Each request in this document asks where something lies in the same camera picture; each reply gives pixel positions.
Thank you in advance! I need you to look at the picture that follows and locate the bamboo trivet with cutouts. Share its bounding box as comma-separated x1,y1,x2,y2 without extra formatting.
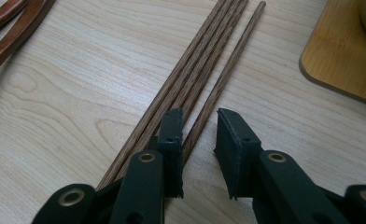
298,0,366,109

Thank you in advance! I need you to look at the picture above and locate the reddish brown wooden spoon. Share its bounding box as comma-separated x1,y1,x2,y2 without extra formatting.
0,0,58,87
0,0,30,35

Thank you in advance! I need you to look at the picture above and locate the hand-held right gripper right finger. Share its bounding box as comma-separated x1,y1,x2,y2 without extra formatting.
213,107,263,201

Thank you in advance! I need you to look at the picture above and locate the bundle of brown wooden chopsticks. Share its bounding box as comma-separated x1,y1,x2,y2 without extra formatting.
95,0,250,191

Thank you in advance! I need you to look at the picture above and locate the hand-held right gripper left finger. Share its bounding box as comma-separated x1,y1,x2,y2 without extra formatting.
157,107,185,199

